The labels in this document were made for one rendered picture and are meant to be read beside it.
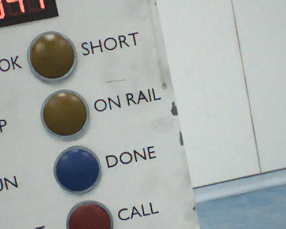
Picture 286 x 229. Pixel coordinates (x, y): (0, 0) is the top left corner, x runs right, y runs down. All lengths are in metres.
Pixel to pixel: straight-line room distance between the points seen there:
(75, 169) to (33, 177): 0.03
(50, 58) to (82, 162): 0.07
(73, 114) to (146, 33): 0.07
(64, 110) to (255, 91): 3.71
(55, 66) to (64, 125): 0.04
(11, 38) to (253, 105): 3.72
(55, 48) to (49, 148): 0.06
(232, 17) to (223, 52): 0.24
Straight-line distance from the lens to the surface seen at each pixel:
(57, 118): 0.36
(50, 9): 0.36
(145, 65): 0.37
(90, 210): 0.37
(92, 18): 0.36
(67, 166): 0.36
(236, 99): 4.02
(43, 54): 0.36
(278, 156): 4.15
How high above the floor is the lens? 1.12
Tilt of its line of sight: 10 degrees down
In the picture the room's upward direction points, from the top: 11 degrees counter-clockwise
